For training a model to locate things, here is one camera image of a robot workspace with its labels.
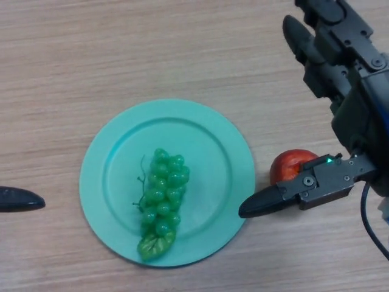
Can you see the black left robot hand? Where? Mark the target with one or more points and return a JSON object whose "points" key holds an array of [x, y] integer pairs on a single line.
{"points": [[21, 199]]}

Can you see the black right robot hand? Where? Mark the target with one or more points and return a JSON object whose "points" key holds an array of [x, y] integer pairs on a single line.
{"points": [[358, 121]]}

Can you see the green grape bunch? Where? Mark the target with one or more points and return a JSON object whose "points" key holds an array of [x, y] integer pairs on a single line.
{"points": [[165, 200]]}

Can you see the green round plate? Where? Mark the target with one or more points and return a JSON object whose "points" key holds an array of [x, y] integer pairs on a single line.
{"points": [[212, 170]]}

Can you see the red apple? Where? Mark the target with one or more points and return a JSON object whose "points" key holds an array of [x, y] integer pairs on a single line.
{"points": [[285, 167]]}

